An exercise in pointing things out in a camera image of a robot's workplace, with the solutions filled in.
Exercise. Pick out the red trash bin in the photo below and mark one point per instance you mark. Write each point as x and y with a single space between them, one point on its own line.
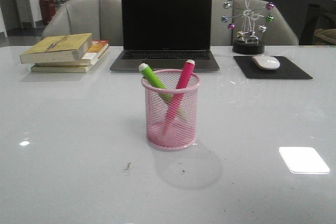
48 10

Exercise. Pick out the grey armchair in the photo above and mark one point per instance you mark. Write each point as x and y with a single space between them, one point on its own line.
102 18
271 27

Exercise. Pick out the white computer mouse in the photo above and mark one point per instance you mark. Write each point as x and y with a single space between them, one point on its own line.
264 62

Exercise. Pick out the ferris wheel desk ornament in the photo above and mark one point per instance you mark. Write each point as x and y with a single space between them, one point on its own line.
247 42

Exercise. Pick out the right grey armchair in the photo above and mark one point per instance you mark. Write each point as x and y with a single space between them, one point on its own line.
271 27

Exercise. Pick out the black mouse pad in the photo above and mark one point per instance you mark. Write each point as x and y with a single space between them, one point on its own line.
287 70

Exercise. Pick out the yellow top book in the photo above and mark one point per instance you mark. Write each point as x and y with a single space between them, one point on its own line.
61 48

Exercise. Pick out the black box appliance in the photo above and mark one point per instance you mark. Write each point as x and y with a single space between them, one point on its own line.
320 15

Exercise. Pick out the bottom beige book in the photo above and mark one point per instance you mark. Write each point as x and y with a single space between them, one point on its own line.
68 67

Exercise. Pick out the pink pen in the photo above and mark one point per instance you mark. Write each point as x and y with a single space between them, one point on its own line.
183 82

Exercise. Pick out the green pen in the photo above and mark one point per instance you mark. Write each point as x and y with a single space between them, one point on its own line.
154 81

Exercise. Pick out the left grey armchair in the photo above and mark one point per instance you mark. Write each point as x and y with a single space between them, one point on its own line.
102 18

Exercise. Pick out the grey laptop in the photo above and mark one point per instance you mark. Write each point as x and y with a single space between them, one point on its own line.
166 33

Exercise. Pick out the pink mesh pen holder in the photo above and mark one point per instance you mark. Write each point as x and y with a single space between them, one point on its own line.
182 131

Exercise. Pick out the orange cover book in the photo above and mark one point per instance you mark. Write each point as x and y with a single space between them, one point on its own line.
95 51

